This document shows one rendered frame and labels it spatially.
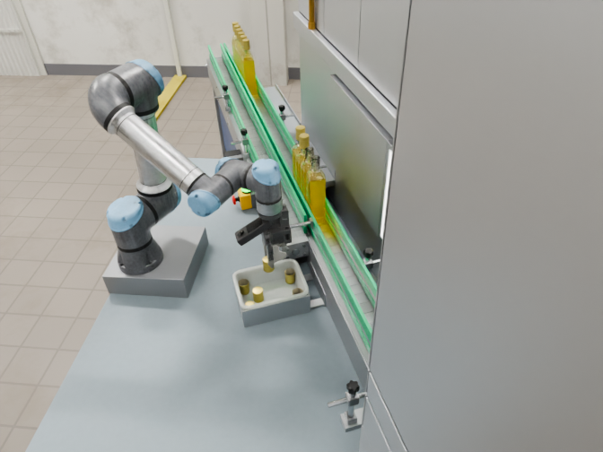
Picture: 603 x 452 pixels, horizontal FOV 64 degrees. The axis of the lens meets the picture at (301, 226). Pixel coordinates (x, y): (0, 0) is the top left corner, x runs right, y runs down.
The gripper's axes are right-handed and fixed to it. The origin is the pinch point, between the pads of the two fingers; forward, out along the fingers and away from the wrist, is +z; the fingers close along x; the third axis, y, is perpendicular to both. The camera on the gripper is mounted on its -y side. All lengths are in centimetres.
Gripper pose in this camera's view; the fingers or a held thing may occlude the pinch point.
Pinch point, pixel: (267, 260)
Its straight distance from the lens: 153.4
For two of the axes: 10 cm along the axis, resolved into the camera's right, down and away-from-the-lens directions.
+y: 9.6, -2.1, 2.0
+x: -2.8, -6.0, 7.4
